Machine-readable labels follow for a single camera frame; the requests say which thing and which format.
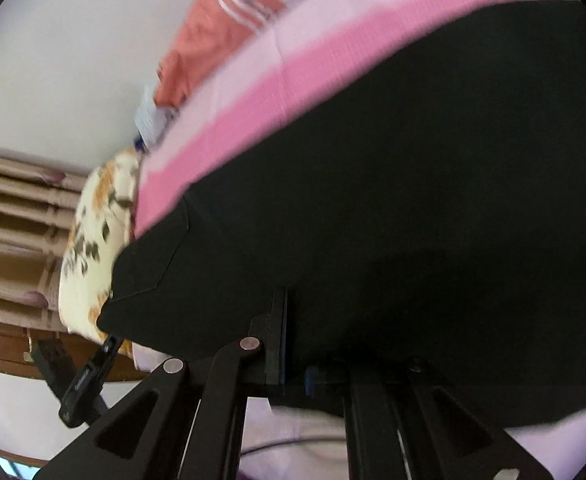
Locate pink checked bedsheet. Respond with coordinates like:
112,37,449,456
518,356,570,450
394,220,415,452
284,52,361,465
131,0,582,480

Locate beige curtain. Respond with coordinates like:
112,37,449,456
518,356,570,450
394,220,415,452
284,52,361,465
0,157,86,332

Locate cream floral pillow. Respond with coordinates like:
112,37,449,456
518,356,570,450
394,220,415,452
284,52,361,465
58,148,141,344

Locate black pants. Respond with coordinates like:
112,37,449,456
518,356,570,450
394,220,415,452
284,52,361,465
98,1,586,427

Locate orange patterned bolster pillow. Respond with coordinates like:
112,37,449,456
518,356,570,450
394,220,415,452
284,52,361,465
134,0,295,151

